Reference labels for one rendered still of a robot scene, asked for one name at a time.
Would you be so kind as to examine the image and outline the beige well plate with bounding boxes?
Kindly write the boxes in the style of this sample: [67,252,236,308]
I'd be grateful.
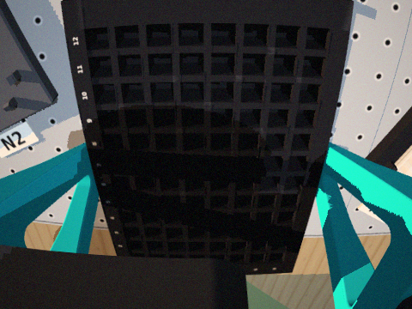
[395,145,412,177]

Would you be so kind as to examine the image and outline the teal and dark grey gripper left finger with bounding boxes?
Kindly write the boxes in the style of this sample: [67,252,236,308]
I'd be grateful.
[0,143,99,254]

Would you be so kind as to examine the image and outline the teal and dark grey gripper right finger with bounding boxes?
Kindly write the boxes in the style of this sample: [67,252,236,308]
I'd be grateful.
[316,142,412,309]

